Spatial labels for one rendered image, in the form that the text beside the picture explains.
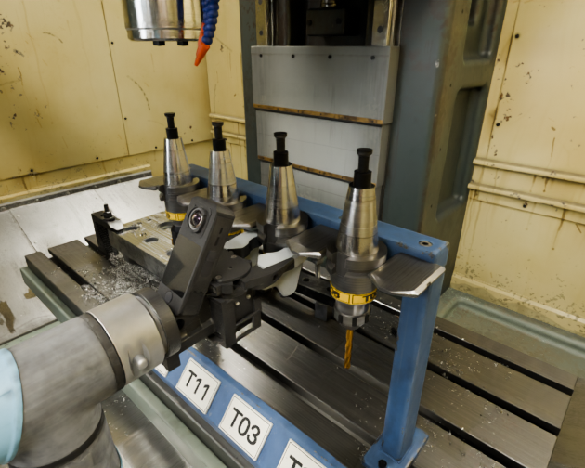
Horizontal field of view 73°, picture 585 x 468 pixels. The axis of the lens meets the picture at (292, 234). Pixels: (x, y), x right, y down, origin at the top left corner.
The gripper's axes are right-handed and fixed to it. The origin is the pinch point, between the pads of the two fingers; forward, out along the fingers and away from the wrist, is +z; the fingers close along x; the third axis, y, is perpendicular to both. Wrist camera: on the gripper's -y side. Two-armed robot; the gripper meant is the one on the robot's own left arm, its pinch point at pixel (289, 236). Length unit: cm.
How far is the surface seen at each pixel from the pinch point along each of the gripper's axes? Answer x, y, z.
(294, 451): 8.8, 24.3, -8.9
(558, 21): 4, -25, 97
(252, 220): -3.8, -2.0, -2.7
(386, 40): -22, -22, 58
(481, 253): -1, 44, 96
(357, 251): 12.2, -3.7, -3.2
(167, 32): -37.7, -23.4, 10.0
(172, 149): -20.9, -8.0, -2.3
